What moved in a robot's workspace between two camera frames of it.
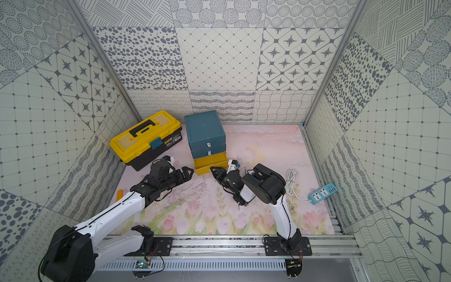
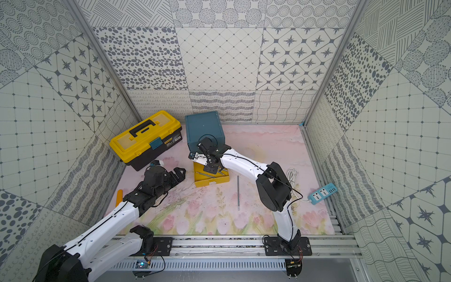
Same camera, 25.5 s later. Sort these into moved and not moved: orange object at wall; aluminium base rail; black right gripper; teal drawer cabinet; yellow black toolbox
Moved: black right gripper
Not moved: aluminium base rail; yellow black toolbox; orange object at wall; teal drawer cabinet
